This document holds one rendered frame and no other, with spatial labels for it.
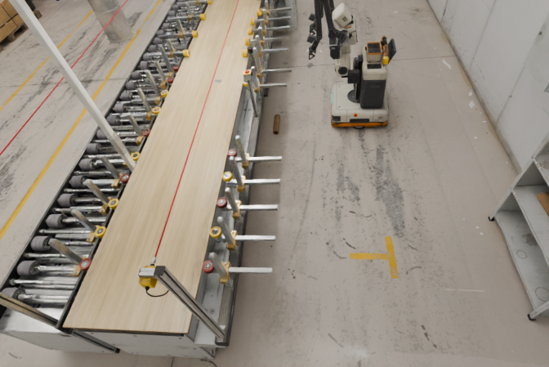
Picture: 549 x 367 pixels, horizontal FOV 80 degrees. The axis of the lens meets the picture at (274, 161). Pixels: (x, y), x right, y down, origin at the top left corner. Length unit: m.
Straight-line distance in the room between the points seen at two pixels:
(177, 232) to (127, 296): 0.50
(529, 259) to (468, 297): 0.59
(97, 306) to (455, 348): 2.53
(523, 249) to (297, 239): 1.89
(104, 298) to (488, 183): 3.53
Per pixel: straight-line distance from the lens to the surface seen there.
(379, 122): 4.13
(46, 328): 2.90
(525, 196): 3.30
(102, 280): 2.58
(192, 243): 2.41
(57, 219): 3.18
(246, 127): 3.43
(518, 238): 3.53
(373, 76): 3.75
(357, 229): 3.34
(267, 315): 3.05
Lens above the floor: 2.90
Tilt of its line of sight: 48 degrees down
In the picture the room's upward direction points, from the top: 11 degrees counter-clockwise
